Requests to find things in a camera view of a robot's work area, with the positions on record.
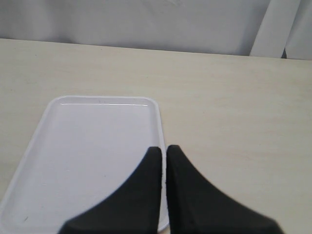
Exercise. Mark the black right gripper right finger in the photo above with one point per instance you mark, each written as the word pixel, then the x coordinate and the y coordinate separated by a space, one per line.
pixel 196 206

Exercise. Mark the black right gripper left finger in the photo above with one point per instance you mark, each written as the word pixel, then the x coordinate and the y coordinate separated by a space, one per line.
pixel 134 208

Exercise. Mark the white plastic tray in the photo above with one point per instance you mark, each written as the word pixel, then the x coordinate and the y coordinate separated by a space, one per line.
pixel 83 148

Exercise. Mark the white backdrop curtain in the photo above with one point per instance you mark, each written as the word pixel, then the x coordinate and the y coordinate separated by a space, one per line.
pixel 263 28

